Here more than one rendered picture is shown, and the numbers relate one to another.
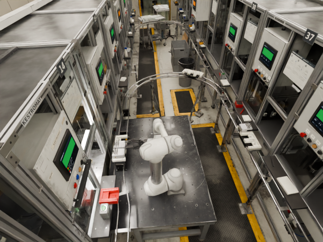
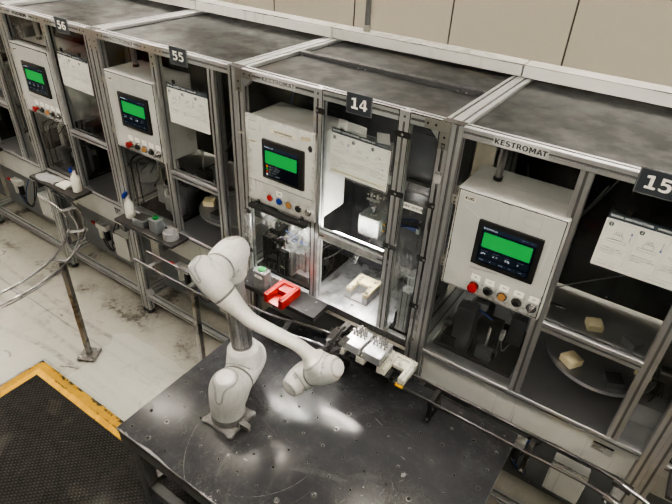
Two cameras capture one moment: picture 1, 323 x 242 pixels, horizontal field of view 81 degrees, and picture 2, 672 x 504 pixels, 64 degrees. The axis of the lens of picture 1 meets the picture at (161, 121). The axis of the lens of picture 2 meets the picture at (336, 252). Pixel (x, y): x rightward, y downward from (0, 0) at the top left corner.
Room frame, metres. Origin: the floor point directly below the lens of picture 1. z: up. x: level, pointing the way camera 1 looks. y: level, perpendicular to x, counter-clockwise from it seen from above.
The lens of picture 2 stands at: (2.29, -1.16, 2.73)
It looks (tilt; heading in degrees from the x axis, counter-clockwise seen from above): 34 degrees down; 125
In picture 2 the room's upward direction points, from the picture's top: 3 degrees clockwise
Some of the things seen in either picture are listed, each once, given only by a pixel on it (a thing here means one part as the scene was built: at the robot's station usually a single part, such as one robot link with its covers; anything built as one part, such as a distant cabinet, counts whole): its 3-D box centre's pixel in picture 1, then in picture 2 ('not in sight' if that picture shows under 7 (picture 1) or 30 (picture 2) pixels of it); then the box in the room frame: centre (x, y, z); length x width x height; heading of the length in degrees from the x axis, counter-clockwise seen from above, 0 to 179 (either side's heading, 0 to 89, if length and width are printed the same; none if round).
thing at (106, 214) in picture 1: (104, 211); (263, 277); (0.66, 0.50, 0.97); 0.08 x 0.08 x 0.12; 2
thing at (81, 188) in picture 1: (82, 180); (277, 212); (0.71, 0.56, 1.37); 0.36 x 0.04 x 0.04; 2
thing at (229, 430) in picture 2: (174, 183); (232, 416); (1.02, -0.11, 0.71); 0.22 x 0.18 x 0.06; 2
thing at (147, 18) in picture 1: (152, 30); not in sight; (6.76, 0.17, 0.48); 0.88 x 0.56 x 0.96; 110
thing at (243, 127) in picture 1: (245, 126); not in sight; (1.61, -1.01, 0.92); 0.13 x 0.10 x 0.09; 92
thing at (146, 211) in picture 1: (155, 159); (319, 433); (1.37, 0.09, 0.66); 1.50 x 1.06 x 0.04; 2
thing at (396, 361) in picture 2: (120, 149); (376, 360); (1.41, 0.48, 0.84); 0.36 x 0.14 x 0.10; 2
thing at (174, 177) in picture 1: (174, 178); (227, 391); (1.00, -0.10, 0.85); 0.18 x 0.16 x 0.22; 110
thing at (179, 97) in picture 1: (184, 101); not in sight; (3.38, -0.53, 0.01); 1.00 x 0.55 x 0.01; 2
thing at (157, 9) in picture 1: (161, 19); not in sight; (8.05, -0.19, 0.48); 0.84 x 0.58 x 0.97; 10
